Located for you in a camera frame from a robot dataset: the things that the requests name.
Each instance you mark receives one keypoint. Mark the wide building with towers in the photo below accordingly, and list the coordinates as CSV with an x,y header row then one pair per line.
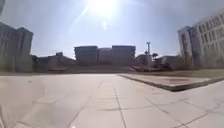
x,y
105,55

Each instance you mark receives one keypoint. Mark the pole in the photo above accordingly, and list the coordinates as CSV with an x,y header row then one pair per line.
x,y
148,55

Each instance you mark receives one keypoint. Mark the pale paved plaza ground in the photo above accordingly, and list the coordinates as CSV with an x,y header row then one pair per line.
x,y
100,103

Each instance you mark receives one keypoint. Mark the raised paved platform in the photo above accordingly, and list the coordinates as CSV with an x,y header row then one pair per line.
x,y
163,80

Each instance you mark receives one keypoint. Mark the low dark building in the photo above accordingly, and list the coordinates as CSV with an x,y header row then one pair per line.
x,y
55,62

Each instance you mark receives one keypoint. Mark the grass strip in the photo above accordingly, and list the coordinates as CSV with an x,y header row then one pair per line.
x,y
186,72

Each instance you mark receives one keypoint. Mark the pale multi-storey building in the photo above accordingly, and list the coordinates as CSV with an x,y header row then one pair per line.
x,y
205,43

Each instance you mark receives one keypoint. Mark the grey multi-storey building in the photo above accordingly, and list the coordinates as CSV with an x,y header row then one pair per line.
x,y
15,50

